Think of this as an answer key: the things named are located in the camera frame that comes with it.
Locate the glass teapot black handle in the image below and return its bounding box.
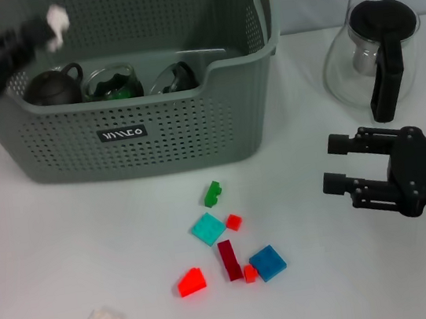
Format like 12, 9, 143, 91
313, 0, 426, 131

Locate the white toy brick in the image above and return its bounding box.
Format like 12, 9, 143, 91
41, 2, 75, 53

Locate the green toy brick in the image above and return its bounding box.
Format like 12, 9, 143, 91
201, 180, 225, 210
86, 83, 138, 105

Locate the red sloped toy brick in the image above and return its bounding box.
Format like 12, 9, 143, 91
175, 266, 209, 300

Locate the teal square toy brick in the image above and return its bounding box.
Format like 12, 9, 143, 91
189, 210, 229, 250

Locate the dark red long brick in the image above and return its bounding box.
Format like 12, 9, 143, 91
216, 237, 245, 284

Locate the grey perforated storage basket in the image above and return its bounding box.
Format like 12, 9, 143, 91
0, 0, 301, 198

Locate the small red toy brick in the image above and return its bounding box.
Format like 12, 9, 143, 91
242, 263, 259, 285
224, 213, 244, 233

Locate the dark clay teapot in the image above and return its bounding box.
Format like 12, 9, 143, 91
20, 60, 89, 111

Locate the blue square toy brick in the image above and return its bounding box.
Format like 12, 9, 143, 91
247, 243, 289, 285

